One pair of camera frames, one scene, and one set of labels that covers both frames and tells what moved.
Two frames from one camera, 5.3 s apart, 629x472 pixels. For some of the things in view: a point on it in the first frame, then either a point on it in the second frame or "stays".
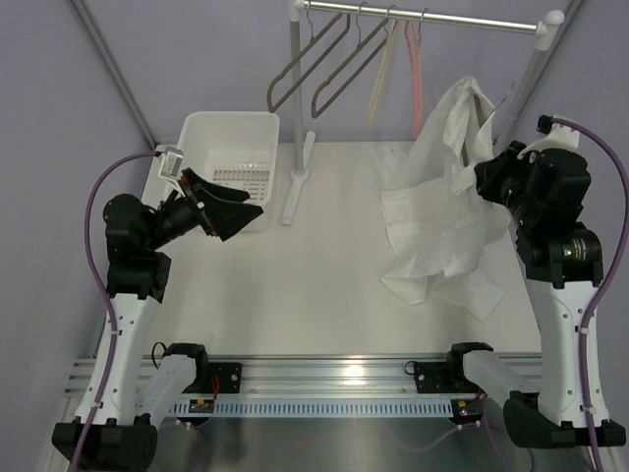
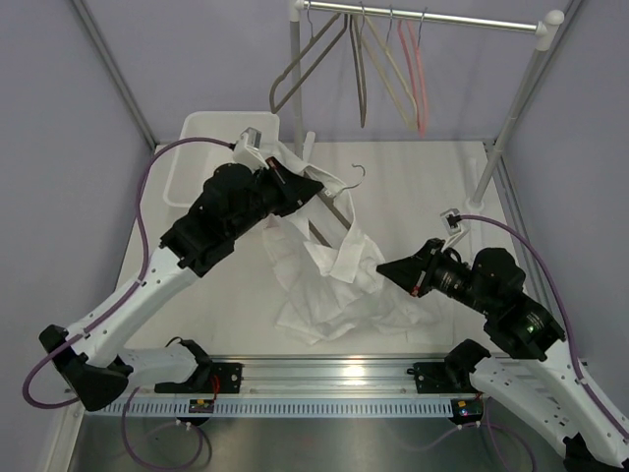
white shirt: [438, 227] -> [329, 271]
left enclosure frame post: [116, 70] stays
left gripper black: [217, 218] -> [292, 189]
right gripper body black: [506, 184] -> [453, 279]
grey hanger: [346, 61] -> [358, 29]
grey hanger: [480, 119] -> [328, 197]
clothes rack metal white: [546, 31] stays
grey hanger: [314, 39] stays
